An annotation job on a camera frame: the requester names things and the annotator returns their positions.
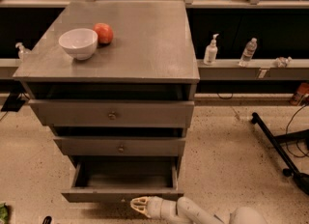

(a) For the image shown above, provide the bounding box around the white pump lotion bottle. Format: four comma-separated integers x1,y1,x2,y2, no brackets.
204,34,218,65

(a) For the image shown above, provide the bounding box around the orange container on floor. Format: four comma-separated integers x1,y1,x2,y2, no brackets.
290,82,309,105

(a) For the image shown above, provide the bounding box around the black wheeled stand base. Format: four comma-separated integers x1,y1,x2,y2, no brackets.
251,112,309,195

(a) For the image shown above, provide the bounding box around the crumpled clear plastic wrapper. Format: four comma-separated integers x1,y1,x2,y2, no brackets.
275,57,292,68

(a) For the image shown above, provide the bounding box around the black box under bench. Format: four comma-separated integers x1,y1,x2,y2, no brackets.
1,93,25,112

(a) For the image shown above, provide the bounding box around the white ceramic bowl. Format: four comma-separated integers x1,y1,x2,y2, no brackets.
58,28,98,60

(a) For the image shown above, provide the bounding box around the grey drawer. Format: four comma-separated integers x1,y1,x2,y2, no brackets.
29,99,194,128
62,157,183,203
54,136,185,156

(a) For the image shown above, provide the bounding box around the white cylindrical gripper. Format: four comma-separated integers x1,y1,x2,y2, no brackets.
130,196,177,220

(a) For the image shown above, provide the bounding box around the black cable on floor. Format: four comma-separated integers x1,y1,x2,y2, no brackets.
284,103,309,158

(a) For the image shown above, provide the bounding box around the red apple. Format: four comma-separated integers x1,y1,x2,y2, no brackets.
93,23,113,44

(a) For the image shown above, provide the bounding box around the grey wooden drawer cabinet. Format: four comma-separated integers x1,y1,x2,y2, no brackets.
14,0,199,166

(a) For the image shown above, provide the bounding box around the clear plastic water bottle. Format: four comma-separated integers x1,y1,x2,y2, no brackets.
239,38,257,67

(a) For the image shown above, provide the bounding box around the grey bottom drawer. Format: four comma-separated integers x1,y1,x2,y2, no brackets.
62,157,183,203

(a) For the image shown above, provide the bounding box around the grey top drawer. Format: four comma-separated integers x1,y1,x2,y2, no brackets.
29,99,194,128

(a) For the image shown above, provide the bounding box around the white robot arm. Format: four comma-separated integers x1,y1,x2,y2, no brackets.
130,196,267,224

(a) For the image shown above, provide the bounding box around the clear pump sanitizer bottle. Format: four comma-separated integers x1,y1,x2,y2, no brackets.
15,42,31,61

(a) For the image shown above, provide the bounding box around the green object at edge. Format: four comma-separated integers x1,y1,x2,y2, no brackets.
0,203,9,224

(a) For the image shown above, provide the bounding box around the grey middle drawer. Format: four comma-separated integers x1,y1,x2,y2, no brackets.
54,136,185,156

